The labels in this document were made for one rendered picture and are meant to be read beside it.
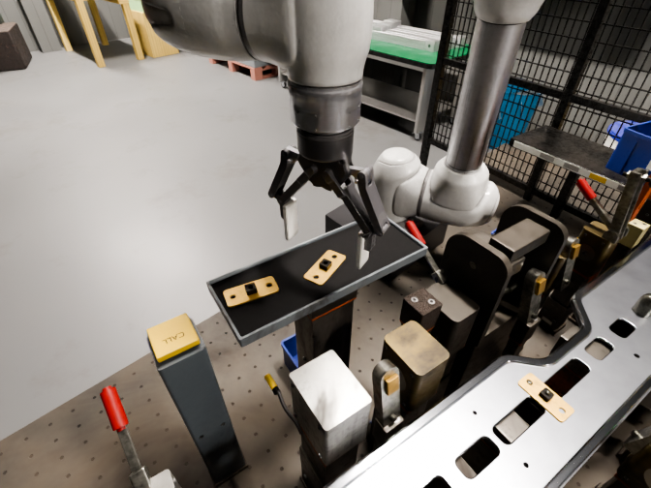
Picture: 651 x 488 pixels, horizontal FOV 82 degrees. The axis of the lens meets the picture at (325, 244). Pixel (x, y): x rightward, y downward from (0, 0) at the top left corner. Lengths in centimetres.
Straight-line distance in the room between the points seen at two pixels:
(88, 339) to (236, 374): 135
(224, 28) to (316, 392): 47
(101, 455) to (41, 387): 120
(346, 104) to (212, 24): 17
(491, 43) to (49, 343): 227
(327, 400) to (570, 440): 39
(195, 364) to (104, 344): 167
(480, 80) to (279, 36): 64
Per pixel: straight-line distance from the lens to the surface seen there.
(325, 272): 64
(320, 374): 58
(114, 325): 233
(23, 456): 118
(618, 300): 103
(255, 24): 46
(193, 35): 52
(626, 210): 107
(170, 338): 60
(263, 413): 102
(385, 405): 64
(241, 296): 62
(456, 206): 116
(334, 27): 43
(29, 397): 225
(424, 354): 66
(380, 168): 118
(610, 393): 85
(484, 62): 99
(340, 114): 46
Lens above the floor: 161
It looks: 40 degrees down
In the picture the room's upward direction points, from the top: straight up
